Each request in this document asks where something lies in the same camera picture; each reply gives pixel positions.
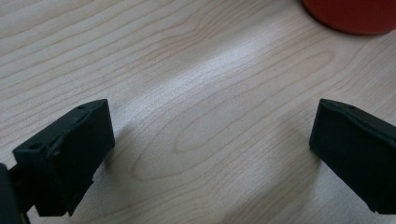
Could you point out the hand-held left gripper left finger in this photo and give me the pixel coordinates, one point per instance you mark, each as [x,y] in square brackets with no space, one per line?
[71,155]

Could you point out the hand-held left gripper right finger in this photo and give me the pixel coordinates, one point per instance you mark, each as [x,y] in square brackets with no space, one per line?
[355,155]

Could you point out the red round container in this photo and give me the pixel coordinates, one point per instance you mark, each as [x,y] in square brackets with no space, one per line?
[351,14]

